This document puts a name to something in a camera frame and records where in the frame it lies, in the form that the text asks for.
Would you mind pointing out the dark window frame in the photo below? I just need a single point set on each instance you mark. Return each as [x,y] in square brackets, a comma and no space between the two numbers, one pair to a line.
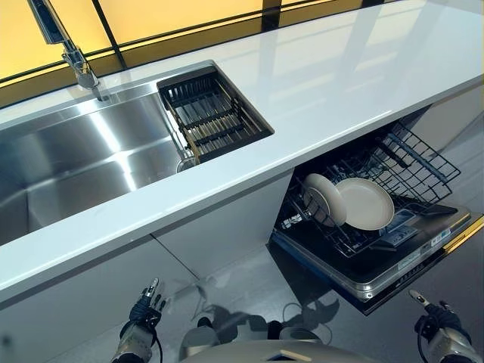
[270,15]

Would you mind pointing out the right robot hand dark glove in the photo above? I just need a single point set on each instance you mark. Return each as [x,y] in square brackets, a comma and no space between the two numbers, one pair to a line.
[446,319]

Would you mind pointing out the stainless steel sink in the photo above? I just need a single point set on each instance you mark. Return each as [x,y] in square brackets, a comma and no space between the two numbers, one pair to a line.
[94,151]

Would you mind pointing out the narrow white cabinet door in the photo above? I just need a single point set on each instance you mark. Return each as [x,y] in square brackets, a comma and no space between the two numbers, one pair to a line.
[227,223]

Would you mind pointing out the chrome kitchen faucet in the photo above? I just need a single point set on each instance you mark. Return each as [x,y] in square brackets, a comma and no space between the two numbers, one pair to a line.
[49,22]

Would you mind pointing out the wide white cabinet door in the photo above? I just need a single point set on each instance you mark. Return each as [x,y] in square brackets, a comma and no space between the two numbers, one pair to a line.
[75,302]

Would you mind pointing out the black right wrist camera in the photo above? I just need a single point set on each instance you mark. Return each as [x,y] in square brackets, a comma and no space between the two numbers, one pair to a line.
[422,329]

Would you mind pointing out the left robot hand dark glove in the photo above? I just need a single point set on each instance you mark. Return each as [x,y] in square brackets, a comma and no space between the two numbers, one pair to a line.
[145,314]

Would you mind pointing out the dark dishwasher door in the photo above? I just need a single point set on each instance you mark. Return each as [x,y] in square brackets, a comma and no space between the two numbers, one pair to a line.
[363,264]

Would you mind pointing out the round cream ceramic plate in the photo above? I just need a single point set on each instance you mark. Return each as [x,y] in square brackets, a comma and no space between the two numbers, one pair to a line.
[325,196]
[367,206]

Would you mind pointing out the grey detergent dispenser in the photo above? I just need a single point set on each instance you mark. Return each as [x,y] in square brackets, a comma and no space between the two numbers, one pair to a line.
[401,227]

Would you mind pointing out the grey robot torso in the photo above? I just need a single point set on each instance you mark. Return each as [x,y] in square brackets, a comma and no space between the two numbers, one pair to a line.
[272,353]

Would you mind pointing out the black sink drain basket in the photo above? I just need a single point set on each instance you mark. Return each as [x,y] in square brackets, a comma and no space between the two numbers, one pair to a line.
[211,117]

